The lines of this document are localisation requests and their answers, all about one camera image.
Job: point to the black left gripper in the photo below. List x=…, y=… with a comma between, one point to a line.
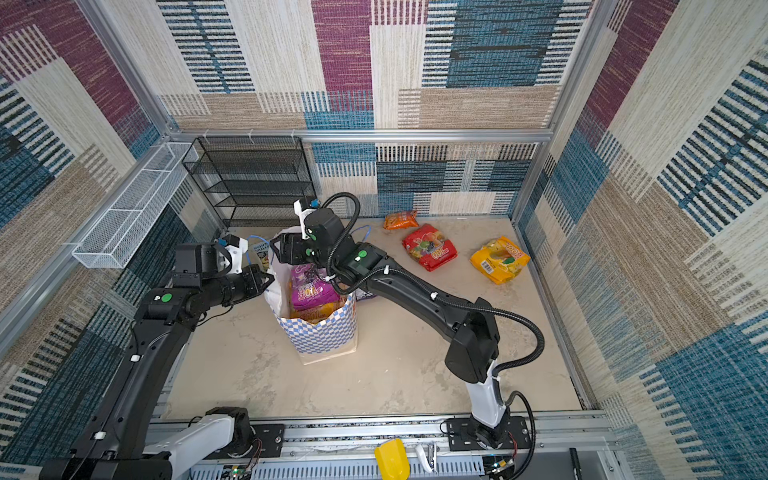
x=255, y=288

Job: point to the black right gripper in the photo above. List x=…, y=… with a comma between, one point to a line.
x=291, y=243

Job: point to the purple grape candy bag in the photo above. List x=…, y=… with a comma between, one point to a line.
x=309, y=289

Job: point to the blue checkered paper bag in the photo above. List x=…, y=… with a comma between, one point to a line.
x=320, y=323

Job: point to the red fruit candy bag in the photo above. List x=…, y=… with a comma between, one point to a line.
x=429, y=247

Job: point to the yellow mango candy bag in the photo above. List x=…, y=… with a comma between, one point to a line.
x=317, y=314
x=500, y=260

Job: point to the purple snack packet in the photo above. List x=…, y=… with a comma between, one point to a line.
x=361, y=295

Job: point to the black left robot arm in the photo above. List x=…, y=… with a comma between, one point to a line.
x=113, y=443

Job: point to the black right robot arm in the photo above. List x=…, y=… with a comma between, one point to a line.
x=469, y=327

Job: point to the blue magazine booklet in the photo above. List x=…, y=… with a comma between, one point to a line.
x=259, y=252

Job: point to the small orange chip packet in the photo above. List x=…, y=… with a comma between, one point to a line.
x=401, y=220

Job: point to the yellow plastic scoop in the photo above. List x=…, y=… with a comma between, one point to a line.
x=392, y=460

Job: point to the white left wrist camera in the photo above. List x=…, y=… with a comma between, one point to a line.
x=236, y=248

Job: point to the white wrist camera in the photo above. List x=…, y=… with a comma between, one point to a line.
x=236, y=248
x=303, y=209

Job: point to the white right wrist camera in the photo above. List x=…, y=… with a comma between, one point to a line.
x=303, y=209

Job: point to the black wire shelf rack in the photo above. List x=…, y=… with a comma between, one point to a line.
x=251, y=181

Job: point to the white wire mesh basket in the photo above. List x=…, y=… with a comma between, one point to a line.
x=122, y=228

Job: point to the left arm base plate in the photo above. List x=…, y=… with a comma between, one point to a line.
x=265, y=441

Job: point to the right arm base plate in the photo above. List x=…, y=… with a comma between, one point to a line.
x=465, y=434

